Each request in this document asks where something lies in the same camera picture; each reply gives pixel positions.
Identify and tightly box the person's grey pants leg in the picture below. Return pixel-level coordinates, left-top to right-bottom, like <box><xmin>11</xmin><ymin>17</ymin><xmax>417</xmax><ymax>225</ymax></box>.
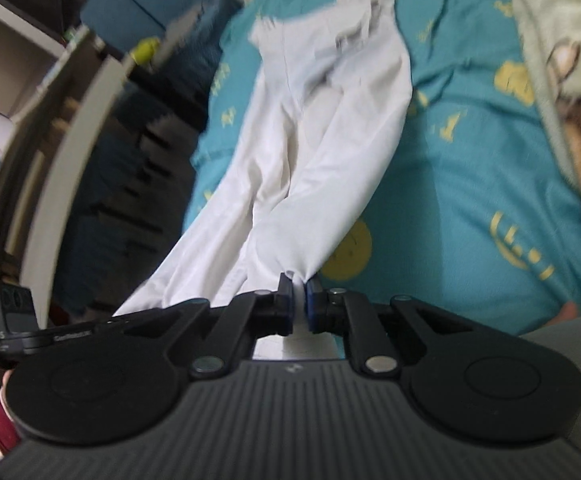
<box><xmin>518</xmin><ymin>310</ymin><xmax>581</xmax><ymax>378</ymax></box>

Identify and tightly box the teal printed bed sheet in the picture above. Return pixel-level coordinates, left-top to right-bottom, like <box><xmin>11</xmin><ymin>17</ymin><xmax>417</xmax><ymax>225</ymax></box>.
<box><xmin>183</xmin><ymin>0</ymin><xmax>581</xmax><ymax>336</ymax></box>

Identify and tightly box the pale green printed blanket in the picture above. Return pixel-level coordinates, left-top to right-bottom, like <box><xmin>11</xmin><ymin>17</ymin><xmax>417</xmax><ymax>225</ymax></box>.
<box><xmin>505</xmin><ymin>0</ymin><xmax>581</xmax><ymax>241</ymax></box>

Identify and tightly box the white garment with ribbed cuff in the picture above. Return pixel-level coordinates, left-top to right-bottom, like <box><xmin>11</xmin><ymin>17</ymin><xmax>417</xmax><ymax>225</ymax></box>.
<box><xmin>113</xmin><ymin>0</ymin><xmax>414</xmax><ymax>361</ymax></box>

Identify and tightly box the blue chair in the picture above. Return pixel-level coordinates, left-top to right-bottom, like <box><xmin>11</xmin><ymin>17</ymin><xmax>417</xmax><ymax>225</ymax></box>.
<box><xmin>80</xmin><ymin>0</ymin><xmax>251</xmax><ymax>61</ymax></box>

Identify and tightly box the person's left forearm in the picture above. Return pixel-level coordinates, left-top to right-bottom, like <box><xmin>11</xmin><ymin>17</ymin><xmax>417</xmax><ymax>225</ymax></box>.
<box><xmin>0</xmin><ymin>370</ymin><xmax>24</xmax><ymax>467</ymax></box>

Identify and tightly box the yellow green toy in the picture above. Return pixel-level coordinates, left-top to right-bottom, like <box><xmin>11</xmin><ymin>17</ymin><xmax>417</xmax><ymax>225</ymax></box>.
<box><xmin>130</xmin><ymin>37</ymin><xmax>164</xmax><ymax>67</ymax></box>

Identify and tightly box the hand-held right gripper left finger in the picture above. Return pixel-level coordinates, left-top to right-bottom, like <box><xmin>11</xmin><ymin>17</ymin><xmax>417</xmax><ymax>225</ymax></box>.
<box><xmin>115</xmin><ymin>272</ymin><xmax>294</xmax><ymax>379</ymax></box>

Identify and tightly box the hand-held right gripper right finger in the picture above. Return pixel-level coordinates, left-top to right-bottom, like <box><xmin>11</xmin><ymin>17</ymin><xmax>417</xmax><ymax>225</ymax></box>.
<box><xmin>307</xmin><ymin>278</ymin><xmax>477</xmax><ymax>377</ymax></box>

